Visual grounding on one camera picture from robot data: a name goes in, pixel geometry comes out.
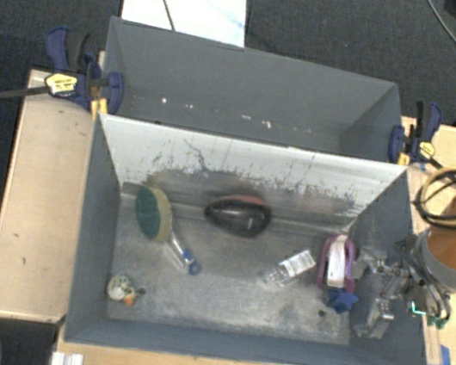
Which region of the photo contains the pale wood flat board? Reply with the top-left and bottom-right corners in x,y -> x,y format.
0,65 -> 109,331

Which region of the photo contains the blue star-shaped toy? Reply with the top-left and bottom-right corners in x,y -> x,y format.
324,285 -> 360,319

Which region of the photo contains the clear plastic bottle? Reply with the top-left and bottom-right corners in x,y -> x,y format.
259,241 -> 320,294

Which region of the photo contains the grey metal bin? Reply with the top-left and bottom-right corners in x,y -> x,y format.
53,15 -> 456,365

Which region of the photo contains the white and orange toy animal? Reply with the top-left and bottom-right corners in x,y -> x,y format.
103,271 -> 150,309

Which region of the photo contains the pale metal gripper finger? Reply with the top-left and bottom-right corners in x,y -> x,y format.
350,244 -> 402,292
350,293 -> 399,343

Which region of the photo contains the green yellow sponge dish wand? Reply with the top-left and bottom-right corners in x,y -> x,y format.
123,182 -> 215,278

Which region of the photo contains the black and red computer mouse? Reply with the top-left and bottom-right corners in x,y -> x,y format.
200,188 -> 276,244

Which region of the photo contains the purple and white tape dispenser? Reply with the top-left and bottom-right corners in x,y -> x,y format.
313,231 -> 366,297

